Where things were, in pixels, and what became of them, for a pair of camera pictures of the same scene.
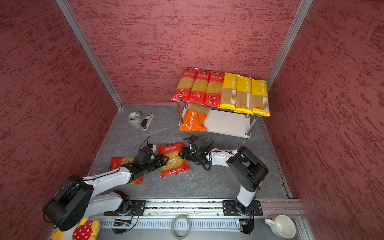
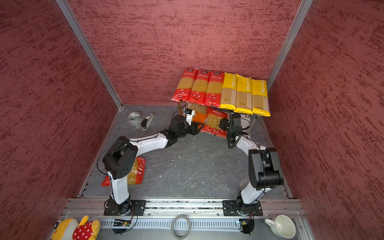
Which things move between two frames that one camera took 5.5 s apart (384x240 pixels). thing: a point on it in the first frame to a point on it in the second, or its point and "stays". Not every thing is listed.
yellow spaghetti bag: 260,100 stays
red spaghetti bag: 199,87 stays
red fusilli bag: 176,164 to 213,118
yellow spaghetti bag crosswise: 229,93 stays
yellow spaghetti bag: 243,97 stays
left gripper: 160,161 to 195,129
